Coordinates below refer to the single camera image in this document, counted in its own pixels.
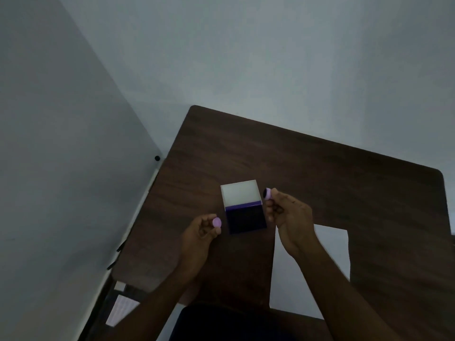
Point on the person's right hand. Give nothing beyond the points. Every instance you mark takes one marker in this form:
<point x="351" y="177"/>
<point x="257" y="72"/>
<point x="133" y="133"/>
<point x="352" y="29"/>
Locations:
<point x="295" y="223"/>

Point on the person's left hand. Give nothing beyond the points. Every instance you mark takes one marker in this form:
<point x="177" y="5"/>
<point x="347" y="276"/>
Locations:
<point x="195" y="245"/>

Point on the person's right thumb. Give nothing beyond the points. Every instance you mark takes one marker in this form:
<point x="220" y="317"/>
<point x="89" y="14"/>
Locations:
<point x="269" y="204"/>

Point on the person's left thumb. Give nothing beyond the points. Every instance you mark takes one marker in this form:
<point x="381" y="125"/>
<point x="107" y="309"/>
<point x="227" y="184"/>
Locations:
<point x="215" y="231"/>

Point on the purple round disc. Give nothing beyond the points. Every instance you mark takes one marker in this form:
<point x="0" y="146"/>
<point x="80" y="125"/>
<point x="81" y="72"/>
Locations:
<point x="217" y="222"/>
<point x="267" y="193"/>

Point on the person's right forearm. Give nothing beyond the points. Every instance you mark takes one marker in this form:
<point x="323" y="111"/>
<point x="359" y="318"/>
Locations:
<point x="341" y="298"/>

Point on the purple box with white inside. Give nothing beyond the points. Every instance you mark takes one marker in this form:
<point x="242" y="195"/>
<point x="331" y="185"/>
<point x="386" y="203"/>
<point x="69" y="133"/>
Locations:
<point x="245" y="216"/>

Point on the black clip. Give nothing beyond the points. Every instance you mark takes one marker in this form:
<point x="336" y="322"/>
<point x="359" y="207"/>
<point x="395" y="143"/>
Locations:
<point x="121" y="246"/>
<point x="111" y="265"/>

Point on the small white card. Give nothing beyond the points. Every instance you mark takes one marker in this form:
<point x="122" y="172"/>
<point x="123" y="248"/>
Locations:
<point x="119" y="286"/>

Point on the white printed paper sheet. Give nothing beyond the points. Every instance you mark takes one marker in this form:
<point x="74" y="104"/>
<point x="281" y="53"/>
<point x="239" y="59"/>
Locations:
<point x="121" y="310"/>

